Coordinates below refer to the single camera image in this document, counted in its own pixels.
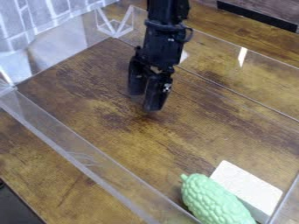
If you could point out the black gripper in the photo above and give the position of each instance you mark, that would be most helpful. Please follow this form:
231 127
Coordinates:
161 52

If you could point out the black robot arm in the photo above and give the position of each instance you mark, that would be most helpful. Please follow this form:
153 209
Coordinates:
167 12

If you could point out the black bar on table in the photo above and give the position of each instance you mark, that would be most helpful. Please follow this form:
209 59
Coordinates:
274 21

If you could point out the green bumpy bitter gourd toy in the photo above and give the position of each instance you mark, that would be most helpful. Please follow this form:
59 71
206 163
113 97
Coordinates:
211 203

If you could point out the white rectangular block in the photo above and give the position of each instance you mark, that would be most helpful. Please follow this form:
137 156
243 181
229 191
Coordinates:
258 195

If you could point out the clear acrylic tray enclosure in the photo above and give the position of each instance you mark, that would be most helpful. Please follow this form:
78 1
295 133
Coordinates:
86 156

